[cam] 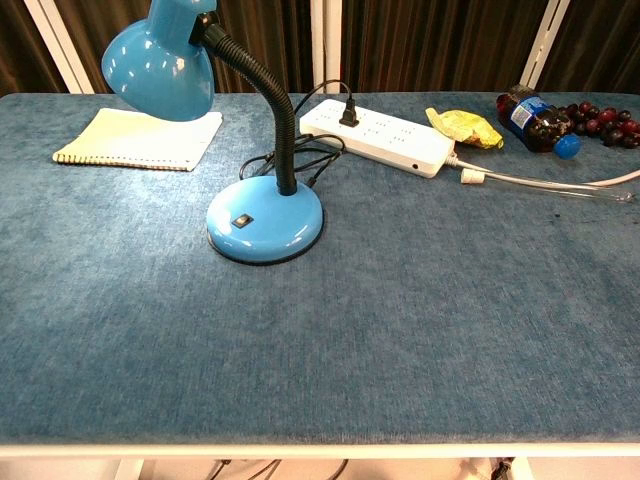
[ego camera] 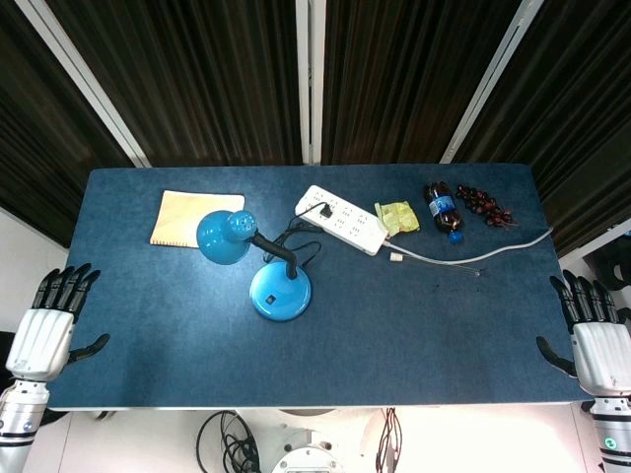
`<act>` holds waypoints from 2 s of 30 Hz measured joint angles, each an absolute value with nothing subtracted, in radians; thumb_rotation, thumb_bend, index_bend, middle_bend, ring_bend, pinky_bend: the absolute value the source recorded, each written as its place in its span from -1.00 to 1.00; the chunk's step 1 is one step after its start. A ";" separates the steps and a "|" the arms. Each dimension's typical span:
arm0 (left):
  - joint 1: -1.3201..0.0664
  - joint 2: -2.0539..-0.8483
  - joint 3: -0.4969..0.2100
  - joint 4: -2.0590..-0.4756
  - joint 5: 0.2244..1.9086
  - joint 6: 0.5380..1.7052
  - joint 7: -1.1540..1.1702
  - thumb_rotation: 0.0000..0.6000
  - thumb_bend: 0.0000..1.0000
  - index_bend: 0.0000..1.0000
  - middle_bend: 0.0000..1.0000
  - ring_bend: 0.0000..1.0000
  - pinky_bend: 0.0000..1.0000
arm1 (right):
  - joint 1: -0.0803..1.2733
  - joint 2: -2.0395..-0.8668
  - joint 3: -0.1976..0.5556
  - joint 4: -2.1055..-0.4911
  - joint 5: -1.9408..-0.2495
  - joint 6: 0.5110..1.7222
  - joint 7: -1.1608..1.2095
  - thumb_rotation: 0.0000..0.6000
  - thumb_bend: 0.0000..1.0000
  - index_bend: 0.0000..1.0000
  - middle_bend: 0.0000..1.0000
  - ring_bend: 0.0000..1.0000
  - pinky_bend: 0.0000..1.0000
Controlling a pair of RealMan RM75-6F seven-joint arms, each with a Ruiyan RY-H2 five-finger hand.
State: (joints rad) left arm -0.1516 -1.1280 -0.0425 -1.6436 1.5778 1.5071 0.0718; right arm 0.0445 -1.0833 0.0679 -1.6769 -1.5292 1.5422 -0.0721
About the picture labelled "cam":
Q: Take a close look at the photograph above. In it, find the blue gooseneck desk lamp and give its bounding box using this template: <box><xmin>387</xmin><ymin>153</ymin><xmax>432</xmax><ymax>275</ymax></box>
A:
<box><xmin>101</xmin><ymin>0</ymin><xmax>325</xmax><ymax>265</ymax></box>

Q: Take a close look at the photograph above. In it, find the blue fabric table cloth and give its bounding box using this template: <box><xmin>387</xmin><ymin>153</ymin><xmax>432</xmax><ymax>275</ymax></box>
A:
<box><xmin>0</xmin><ymin>91</ymin><xmax>640</xmax><ymax>446</ymax></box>

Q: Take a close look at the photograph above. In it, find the white power strip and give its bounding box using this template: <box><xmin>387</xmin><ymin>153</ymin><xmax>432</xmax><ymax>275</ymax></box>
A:
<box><xmin>299</xmin><ymin>98</ymin><xmax>456</xmax><ymax>179</ymax></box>

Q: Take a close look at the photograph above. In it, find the yellow snack wrapper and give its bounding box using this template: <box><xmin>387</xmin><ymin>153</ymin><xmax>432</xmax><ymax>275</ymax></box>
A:
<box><xmin>425</xmin><ymin>106</ymin><xmax>505</xmax><ymax>150</ymax></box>

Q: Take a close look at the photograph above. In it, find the spiral bound paper notebook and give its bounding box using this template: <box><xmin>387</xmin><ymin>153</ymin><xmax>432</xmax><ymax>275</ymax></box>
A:
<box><xmin>52</xmin><ymin>107</ymin><xmax>224</xmax><ymax>173</ymax></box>

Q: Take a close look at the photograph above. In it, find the dark brown curtain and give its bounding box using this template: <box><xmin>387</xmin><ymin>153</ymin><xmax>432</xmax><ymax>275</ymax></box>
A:
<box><xmin>0</xmin><ymin>0</ymin><xmax>640</xmax><ymax>99</ymax></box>

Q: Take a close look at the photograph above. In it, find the cola bottle with blue cap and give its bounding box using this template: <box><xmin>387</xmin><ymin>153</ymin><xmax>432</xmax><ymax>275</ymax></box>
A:
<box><xmin>495</xmin><ymin>84</ymin><xmax>583</xmax><ymax>161</ymax></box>

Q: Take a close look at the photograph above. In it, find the bunch of dark red grapes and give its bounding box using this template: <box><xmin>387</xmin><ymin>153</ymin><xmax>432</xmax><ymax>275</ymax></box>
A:
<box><xmin>558</xmin><ymin>101</ymin><xmax>640</xmax><ymax>150</ymax></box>

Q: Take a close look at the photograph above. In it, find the black lamp power cord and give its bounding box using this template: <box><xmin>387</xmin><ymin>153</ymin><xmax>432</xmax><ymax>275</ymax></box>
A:
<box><xmin>238</xmin><ymin>80</ymin><xmax>361</xmax><ymax>188</ymax></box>

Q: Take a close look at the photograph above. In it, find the white metal frame post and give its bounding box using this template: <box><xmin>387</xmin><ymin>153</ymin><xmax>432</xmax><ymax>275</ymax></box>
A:
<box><xmin>518</xmin><ymin>0</ymin><xmax>572</xmax><ymax>90</ymax></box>
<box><xmin>23</xmin><ymin>0</ymin><xmax>96</xmax><ymax>95</ymax></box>
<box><xmin>309</xmin><ymin>0</ymin><xmax>344</xmax><ymax>94</ymax></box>

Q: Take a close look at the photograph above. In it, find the white power strip cable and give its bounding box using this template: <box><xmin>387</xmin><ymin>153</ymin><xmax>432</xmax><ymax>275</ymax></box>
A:
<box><xmin>446</xmin><ymin>152</ymin><xmax>640</xmax><ymax>186</ymax></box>

